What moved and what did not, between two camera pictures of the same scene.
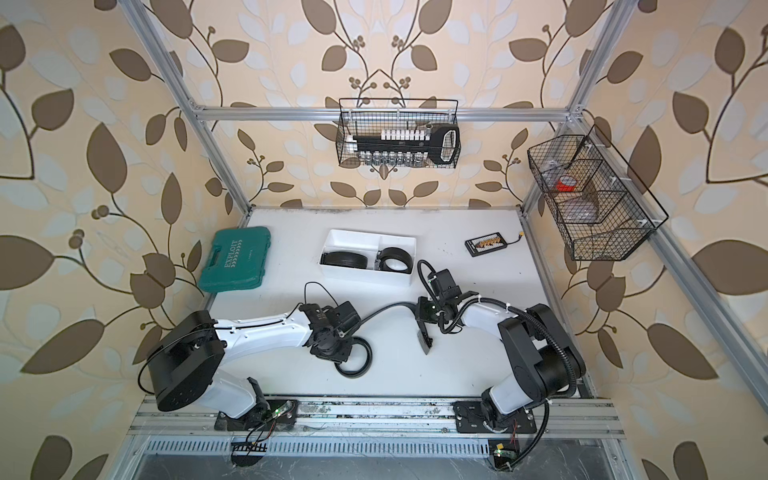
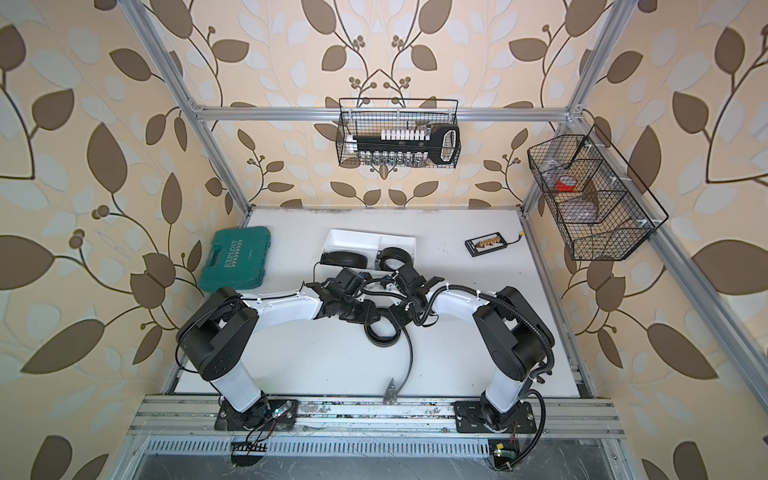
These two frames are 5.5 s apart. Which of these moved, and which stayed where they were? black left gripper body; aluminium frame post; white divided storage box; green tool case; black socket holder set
Moved: black left gripper body
Stayed: aluminium frame post; black socket holder set; white divided storage box; green tool case
